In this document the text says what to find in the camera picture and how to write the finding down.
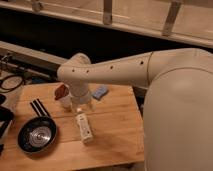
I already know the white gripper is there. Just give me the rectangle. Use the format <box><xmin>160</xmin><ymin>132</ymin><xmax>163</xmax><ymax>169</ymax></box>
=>
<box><xmin>76</xmin><ymin>108</ymin><xmax>93</xmax><ymax>144</ymax></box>

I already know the black ceramic bowl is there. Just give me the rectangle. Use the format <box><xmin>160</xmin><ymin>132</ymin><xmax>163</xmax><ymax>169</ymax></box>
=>
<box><xmin>17</xmin><ymin>117</ymin><xmax>57</xmax><ymax>154</ymax></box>

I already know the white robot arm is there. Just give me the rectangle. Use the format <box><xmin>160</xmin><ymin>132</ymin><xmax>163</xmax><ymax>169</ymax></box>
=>
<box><xmin>57</xmin><ymin>48</ymin><xmax>213</xmax><ymax>171</ymax></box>

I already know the red and white cup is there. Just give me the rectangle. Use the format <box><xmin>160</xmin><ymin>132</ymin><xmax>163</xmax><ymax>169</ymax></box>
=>
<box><xmin>55</xmin><ymin>84</ymin><xmax>71</xmax><ymax>109</ymax></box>

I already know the blue sponge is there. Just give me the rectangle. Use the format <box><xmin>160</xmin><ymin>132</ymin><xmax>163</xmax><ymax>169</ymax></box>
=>
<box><xmin>92</xmin><ymin>85</ymin><xmax>108</xmax><ymax>100</ymax></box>

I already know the black chopsticks pair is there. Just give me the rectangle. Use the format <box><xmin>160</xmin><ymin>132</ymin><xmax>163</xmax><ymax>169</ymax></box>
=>
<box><xmin>30</xmin><ymin>99</ymin><xmax>50</xmax><ymax>117</ymax></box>

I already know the black device at left edge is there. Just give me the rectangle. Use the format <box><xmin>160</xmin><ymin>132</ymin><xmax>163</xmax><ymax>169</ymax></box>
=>
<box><xmin>0</xmin><ymin>94</ymin><xmax>14</xmax><ymax>155</ymax></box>

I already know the black cable loop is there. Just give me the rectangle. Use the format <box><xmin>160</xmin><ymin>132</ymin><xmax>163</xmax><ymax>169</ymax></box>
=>
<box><xmin>0</xmin><ymin>73</ymin><xmax>25</xmax><ymax>93</ymax></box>

